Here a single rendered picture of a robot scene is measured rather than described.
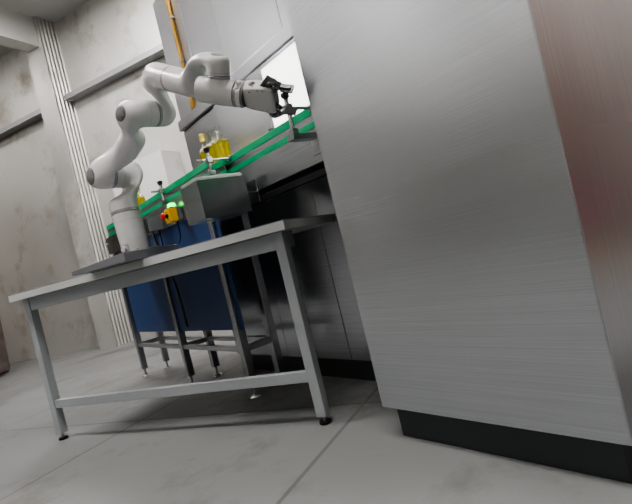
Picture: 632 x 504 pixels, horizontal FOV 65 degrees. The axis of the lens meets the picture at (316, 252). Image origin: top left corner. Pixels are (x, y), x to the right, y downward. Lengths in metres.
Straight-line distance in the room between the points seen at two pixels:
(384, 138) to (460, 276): 0.41
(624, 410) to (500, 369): 0.27
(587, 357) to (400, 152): 0.64
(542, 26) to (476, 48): 0.13
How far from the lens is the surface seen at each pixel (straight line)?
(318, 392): 1.83
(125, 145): 2.13
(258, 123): 2.43
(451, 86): 1.23
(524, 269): 1.17
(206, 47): 2.90
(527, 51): 1.14
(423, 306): 1.36
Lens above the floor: 0.64
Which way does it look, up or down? 1 degrees down
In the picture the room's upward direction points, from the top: 14 degrees counter-clockwise
